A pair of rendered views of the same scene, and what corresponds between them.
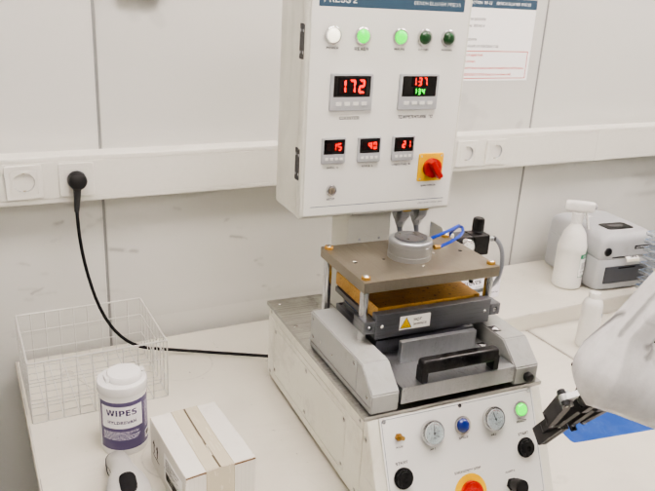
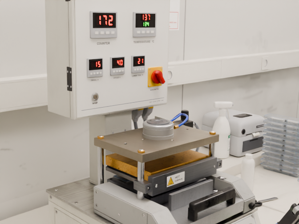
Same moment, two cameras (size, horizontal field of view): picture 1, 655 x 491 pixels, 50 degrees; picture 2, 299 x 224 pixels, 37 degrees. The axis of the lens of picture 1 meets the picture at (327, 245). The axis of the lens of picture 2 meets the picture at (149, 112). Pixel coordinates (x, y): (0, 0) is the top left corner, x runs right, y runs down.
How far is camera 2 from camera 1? 0.31 m
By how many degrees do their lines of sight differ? 19
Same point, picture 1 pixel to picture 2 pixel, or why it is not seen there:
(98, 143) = not seen: outside the picture
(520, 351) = (243, 189)
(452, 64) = (163, 6)
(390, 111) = (128, 38)
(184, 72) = not seen: outside the picture
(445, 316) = (193, 173)
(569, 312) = (229, 172)
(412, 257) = (163, 135)
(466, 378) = (218, 213)
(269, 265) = (30, 168)
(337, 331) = (121, 196)
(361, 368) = (151, 218)
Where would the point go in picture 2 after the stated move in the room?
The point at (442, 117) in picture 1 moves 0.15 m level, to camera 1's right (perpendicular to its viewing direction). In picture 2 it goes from (159, 42) to (208, 42)
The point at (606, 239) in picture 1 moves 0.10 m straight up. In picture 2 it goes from (241, 123) to (242, 101)
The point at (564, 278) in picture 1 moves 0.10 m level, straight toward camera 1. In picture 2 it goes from (220, 151) to (223, 158)
